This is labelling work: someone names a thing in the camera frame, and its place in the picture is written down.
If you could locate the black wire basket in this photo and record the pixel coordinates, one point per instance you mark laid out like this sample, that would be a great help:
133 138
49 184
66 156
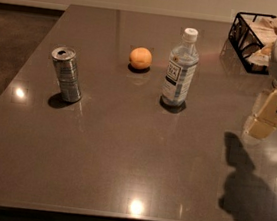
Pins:
250 33

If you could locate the blue plastic water bottle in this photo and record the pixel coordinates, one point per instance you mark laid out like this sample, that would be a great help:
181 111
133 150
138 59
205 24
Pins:
183 61

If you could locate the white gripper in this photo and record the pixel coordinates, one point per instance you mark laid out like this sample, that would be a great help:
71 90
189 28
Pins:
265 110

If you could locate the silver aluminium can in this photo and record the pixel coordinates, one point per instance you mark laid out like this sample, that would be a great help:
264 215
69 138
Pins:
65 64

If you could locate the orange fruit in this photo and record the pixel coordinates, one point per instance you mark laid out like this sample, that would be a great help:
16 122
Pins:
140 58

